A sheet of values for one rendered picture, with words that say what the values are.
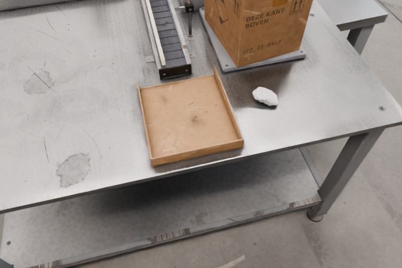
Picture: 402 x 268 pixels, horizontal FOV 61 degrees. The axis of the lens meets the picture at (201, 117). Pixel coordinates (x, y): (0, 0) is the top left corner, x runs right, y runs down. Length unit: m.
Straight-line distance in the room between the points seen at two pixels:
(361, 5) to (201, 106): 0.84
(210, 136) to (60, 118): 0.46
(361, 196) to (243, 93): 1.07
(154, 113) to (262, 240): 0.94
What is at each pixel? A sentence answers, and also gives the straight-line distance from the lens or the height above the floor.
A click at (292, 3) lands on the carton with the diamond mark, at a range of 1.11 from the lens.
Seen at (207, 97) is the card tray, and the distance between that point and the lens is 1.09.
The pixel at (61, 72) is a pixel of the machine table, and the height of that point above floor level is 0.83.
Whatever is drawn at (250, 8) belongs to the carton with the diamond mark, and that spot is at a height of 1.07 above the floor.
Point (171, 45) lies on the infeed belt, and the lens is 1.20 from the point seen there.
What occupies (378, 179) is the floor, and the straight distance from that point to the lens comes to 2.08.
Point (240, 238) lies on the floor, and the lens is 1.75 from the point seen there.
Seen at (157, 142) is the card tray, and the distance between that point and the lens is 0.99.
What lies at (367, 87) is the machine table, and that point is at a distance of 1.24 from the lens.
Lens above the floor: 1.65
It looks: 52 degrees down
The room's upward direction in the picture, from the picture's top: 1 degrees counter-clockwise
